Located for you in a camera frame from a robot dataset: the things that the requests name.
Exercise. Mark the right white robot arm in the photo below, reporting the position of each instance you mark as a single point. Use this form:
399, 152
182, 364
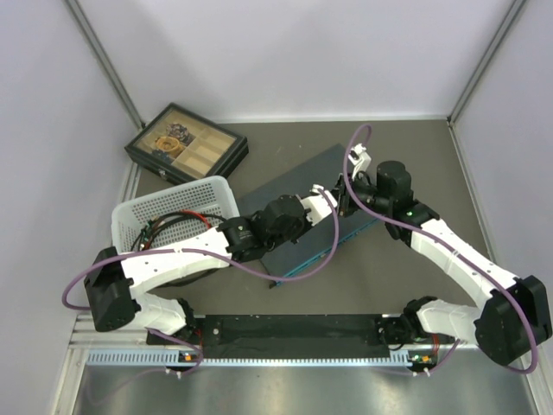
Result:
423, 230

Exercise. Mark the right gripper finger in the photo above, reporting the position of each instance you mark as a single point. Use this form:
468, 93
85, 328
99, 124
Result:
343, 200
340, 186

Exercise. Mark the dark blue network switch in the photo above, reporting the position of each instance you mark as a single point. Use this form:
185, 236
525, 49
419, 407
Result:
289, 259

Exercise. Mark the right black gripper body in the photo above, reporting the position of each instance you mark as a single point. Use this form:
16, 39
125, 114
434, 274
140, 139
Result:
370, 196

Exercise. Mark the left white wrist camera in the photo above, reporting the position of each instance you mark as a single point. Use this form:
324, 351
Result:
318, 205

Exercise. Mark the black compartment jewelry box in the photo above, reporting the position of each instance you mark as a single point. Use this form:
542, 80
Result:
181, 146

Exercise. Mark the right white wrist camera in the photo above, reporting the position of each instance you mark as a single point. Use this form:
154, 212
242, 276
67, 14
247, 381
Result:
359, 159

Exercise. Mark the white slotted cable duct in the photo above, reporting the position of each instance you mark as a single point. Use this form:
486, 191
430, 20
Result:
179, 358

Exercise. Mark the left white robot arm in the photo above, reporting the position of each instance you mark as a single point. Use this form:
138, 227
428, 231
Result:
118, 287

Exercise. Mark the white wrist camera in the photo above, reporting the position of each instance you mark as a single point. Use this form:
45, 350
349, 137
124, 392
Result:
318, 205
359, 159

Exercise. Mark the aluminium frame rail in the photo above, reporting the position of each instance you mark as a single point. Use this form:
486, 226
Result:
496, 331

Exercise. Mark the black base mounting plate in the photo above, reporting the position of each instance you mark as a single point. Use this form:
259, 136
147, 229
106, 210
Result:
300, 336

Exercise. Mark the white perforated plastic basket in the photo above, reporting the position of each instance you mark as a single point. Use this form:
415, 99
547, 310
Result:
211, 195

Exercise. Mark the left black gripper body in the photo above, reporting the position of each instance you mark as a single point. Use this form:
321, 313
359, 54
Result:
298, 231

